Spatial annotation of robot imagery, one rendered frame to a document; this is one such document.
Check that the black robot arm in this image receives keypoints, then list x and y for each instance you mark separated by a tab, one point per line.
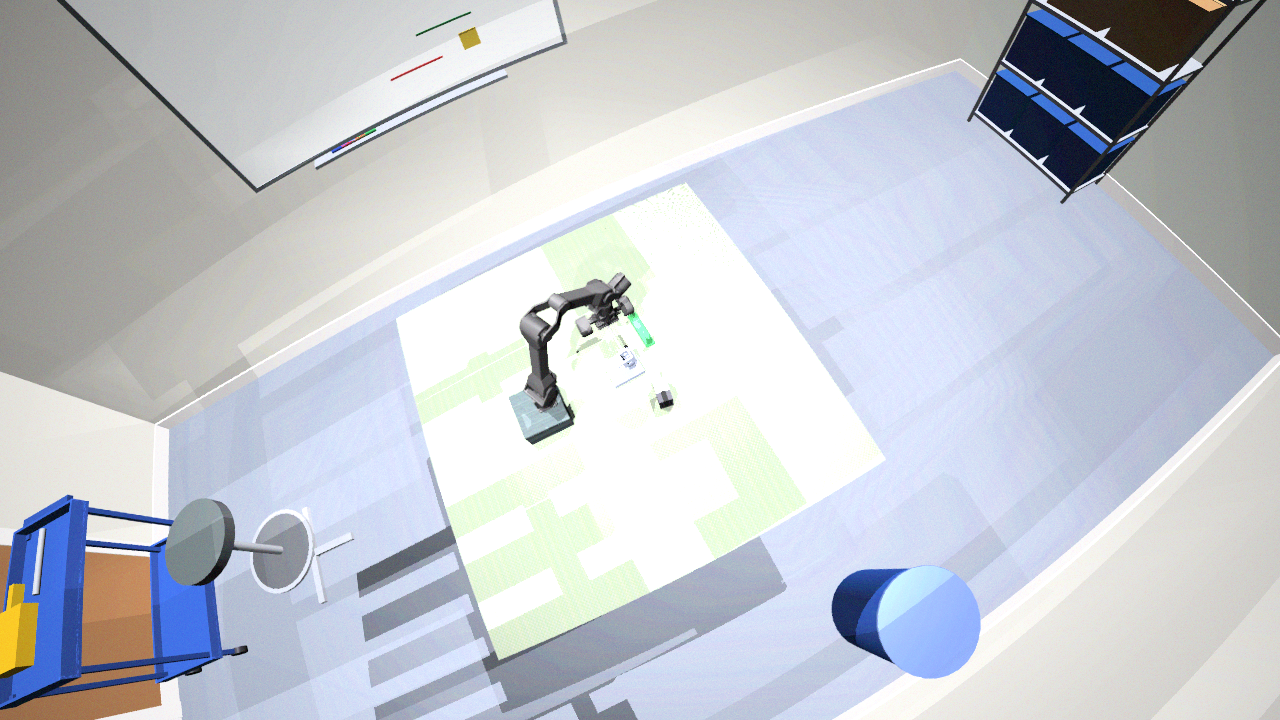
597	295

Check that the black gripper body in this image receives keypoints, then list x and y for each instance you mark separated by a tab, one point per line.
584	326

